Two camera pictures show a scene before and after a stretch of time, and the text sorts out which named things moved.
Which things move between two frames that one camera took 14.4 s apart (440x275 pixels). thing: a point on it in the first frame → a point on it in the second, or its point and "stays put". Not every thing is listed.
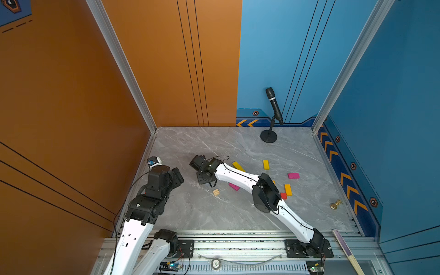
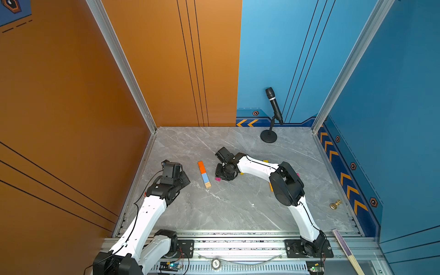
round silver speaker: [216, 263] stays put
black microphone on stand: [270, 136] stays put
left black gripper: [178, 174] → [185, 180]
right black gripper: [200, 180] → [218, 175]
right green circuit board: [315, 267] stays put
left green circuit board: [169, 266] stays put
